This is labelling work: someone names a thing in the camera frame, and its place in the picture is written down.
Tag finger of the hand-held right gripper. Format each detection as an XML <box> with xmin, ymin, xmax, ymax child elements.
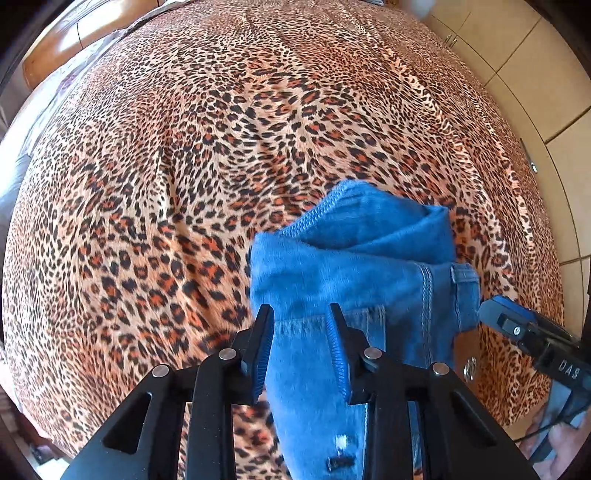
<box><xmin>478</xmin><ymin>301</ymin><xmax>537</xmax><ymax>359</ymax></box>
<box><xmin>491</xmin><ymin>295</ymin><xmax>555</xmax><ymax>330</ymax></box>

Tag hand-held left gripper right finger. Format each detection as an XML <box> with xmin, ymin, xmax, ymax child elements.
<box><xmin>325</xmin><ymin>304</ymin><xmax>539</xmax><ymax>480</ymax></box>

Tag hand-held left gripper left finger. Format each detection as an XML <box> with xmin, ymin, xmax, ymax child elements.
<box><xmin>60</xmin><ymin>304</ymin><xmax>274</xmax><ymax>480</ymax></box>

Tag blue denim pants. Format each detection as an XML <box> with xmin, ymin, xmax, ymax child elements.
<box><xmin>249</xmin><ymin>179</ymin><xmax>484</xmax><ymax>480</ymax></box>

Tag leopard print blanket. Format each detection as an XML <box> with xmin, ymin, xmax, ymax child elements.
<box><xmin>2</xmin><ymin>0</ymin><xmax>567</xmax><ymax>480</ymax></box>

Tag beige wardrobe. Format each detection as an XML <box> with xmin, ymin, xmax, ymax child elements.
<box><xmin>422</xmin><ymin>0</ymin><xmax>591</xmax><ymax>334</ymax></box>

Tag dark wooden headboard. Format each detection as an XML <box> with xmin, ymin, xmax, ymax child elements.
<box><xmin>22</xmin><ymin>0</ymin><xmax>163</xmax><ymax>80</ymax></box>

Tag black cable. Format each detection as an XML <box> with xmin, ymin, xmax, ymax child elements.
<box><xmin>519</xmin><ymin>421</ymin><xmax>560</xmax><ymax>445</ymax></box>

